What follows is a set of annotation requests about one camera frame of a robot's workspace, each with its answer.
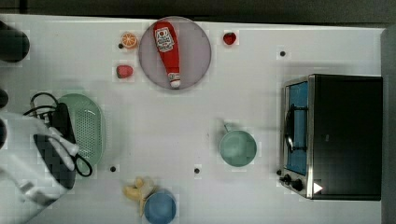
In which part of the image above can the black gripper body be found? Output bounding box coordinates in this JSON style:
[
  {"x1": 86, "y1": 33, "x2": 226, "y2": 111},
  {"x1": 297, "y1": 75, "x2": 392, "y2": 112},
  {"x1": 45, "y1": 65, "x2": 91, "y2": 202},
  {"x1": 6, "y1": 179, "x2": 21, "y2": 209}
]
[{"x1": 50, "y1": 103, "x2": 76, "y2": 144}]

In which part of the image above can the green plastic strainer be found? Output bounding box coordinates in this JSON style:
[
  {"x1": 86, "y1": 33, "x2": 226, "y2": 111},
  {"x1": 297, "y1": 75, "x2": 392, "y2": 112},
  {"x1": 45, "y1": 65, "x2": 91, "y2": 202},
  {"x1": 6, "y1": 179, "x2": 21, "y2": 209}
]
[{"x1": 59, "y1": 93, "x2": 106, "y2": 167}]

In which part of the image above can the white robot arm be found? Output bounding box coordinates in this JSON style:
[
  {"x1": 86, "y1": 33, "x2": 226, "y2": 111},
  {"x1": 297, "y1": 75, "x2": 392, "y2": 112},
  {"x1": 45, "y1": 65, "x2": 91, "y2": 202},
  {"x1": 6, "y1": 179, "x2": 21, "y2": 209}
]
[{"x1": 0, "y1": 112, "x2": 78, "y2": 224}]

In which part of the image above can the pink plush strawberry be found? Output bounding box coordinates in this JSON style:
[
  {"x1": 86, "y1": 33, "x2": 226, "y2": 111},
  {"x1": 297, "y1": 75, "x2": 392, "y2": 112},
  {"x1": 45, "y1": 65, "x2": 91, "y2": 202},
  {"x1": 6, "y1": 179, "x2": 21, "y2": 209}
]
[{"x1": 116, "y1": 64, "x2": 134, "y2": 78}]

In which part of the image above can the black round pot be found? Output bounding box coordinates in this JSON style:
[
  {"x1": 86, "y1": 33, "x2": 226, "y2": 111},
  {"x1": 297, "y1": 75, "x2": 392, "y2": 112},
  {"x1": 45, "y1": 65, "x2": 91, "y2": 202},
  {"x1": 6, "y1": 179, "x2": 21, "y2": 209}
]
[{"x1": 0, "y1": 21, "x2": 30, "y2": 63}]

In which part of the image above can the plush peeled banana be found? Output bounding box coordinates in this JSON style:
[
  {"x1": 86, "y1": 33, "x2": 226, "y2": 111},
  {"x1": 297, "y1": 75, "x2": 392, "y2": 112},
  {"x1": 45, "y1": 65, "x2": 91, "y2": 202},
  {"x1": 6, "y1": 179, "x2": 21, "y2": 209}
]
[{"x1": 122, "y1": 177, "x2": 156, "y2": 217}]

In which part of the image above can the orange slice toy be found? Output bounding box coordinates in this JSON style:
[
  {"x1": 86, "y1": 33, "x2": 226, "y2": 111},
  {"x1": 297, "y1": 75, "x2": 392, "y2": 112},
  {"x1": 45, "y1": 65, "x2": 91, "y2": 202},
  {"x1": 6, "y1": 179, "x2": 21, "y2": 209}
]
[{"x1": 120, "y1": 32, "x2": 138, "y2": 49}]

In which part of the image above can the blue cup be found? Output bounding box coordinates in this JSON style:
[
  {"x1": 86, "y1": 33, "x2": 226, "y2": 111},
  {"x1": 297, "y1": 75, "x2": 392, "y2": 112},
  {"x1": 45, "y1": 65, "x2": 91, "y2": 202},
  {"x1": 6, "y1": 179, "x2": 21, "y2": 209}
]
[{"x1": 144, "y1": 189, "x2": 177, "y2": 224}]

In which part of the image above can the red plush ketchup bottle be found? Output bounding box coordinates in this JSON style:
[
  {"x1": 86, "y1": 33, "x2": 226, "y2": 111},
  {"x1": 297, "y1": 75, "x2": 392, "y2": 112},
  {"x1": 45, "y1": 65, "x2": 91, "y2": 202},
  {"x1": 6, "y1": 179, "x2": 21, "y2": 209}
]
[{"x1": 153, "y1": 21, "x2": 181, "y2": 89}]

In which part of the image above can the grey round plate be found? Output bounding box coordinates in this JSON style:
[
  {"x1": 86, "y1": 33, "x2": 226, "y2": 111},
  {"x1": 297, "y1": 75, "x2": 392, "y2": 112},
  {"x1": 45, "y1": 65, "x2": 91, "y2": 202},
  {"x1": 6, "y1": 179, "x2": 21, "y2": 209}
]
[{"x1": 138, "y1": 17, "x2": 211, "y2": 90}]

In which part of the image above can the green mug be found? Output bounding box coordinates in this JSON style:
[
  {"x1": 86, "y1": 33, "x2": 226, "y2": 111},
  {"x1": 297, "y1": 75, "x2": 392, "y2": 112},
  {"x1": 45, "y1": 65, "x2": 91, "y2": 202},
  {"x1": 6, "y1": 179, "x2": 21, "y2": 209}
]
[{"x1": 219, "y1": 123, "x2": 258, "y2": 167}]

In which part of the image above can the small red strawberry toy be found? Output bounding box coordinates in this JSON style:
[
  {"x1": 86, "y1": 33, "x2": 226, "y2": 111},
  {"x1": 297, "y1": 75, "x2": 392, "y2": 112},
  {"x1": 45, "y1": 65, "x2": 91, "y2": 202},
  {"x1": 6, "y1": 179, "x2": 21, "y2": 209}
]
[{"x1": 223, "y1": 33, "x2": 236, "y2": 46}]

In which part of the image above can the black toaster oven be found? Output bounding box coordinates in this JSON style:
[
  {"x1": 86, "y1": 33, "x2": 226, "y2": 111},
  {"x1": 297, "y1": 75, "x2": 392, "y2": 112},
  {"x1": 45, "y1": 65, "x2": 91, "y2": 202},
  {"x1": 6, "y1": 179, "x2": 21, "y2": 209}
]
[{"x1": 276, "y1": 74, "x2": 383, "y2": 201}]

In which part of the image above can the black cable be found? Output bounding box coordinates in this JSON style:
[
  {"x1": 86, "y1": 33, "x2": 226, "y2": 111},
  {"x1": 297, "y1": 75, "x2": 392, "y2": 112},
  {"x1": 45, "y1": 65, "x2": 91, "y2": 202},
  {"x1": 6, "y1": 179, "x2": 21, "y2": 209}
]
[{"x1": 22, "y1": 91, "x2": 60, "y2": 118}]

